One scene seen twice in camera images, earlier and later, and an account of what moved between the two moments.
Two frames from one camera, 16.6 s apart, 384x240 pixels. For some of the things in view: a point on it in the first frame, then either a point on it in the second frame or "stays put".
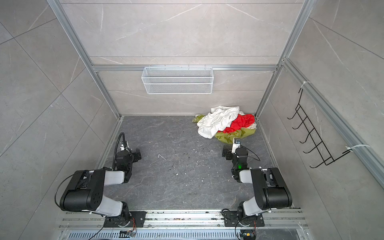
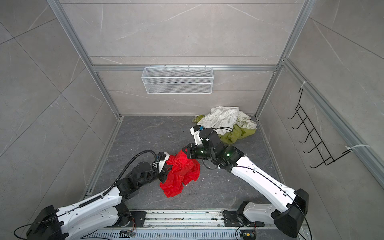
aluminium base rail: x=182 y=225 stays put
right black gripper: x=229 y=157 → x=191 y=154
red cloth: x=240 y=121 → x=184 y=170
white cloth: x=220 y=118 stays put
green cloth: x=228 y=137 stays put
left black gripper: x=136 y=158 → x=164 y=172
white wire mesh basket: x=177 y=80 stays put
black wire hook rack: x=327 y=158 stays put
